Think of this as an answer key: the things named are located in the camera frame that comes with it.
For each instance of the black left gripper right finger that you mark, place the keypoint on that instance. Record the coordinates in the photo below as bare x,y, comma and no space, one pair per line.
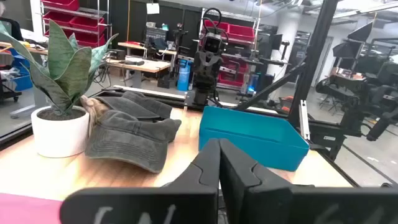
264,202

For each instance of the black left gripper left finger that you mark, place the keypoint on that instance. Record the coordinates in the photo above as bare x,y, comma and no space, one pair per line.
186,202

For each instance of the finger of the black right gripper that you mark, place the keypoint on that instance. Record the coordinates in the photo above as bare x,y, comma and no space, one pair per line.
211,86
202,86

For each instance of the dark grey baseball cap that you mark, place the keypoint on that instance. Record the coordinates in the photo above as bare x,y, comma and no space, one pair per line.
136,104
130,143

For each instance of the beige baseball cap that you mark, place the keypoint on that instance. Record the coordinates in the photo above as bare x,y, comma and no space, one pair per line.
93,109

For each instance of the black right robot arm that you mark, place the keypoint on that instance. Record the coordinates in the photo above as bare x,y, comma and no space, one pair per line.
200,100

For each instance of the blue plastic barrel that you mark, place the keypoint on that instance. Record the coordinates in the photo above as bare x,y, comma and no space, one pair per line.
184,77

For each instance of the red plastic storage bin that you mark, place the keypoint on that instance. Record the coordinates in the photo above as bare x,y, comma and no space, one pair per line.
57,18
219,26
60,3
233,66
87,24
231,80
90,40
241,32

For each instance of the teal plastic bin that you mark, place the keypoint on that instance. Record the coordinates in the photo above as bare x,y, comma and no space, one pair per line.
280,155

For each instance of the light wooden desk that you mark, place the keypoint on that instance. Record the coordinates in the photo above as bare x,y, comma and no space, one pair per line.
133,46
149,65
34,49

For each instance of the black monitor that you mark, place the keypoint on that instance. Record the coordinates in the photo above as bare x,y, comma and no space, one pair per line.
276,42

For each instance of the white paper sheet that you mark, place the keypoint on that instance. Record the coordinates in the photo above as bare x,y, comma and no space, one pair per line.
153,8

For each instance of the snake plant in white pot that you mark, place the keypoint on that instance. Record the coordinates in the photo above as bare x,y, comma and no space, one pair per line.
59,137

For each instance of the pink plastic bin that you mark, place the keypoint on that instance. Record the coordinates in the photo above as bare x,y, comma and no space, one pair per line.
25,210

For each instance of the blue plastic crate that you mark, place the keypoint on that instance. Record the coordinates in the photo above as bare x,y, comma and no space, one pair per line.
21,81

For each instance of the person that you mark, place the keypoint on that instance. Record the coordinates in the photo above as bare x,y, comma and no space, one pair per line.
12,29

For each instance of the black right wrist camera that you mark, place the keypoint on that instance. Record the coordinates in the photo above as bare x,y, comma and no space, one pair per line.
212,43

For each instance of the white flat bracket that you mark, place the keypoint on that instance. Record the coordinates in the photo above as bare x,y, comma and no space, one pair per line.
304,121

